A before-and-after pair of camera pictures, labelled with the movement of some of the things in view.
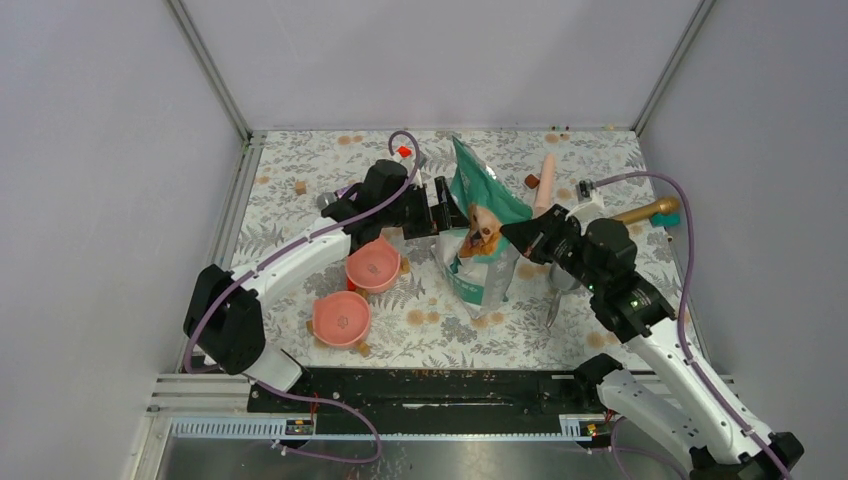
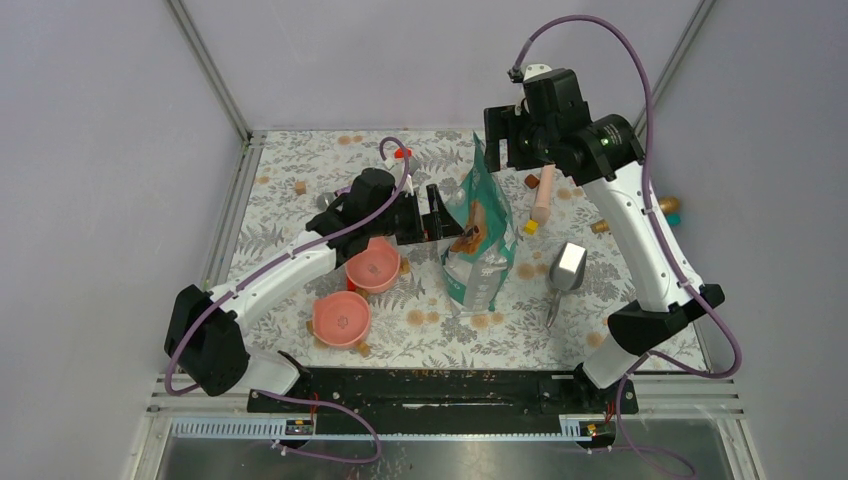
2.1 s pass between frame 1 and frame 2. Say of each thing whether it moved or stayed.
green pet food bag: moved
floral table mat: stayed
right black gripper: moved
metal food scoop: stayed
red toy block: stayed
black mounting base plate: stayed
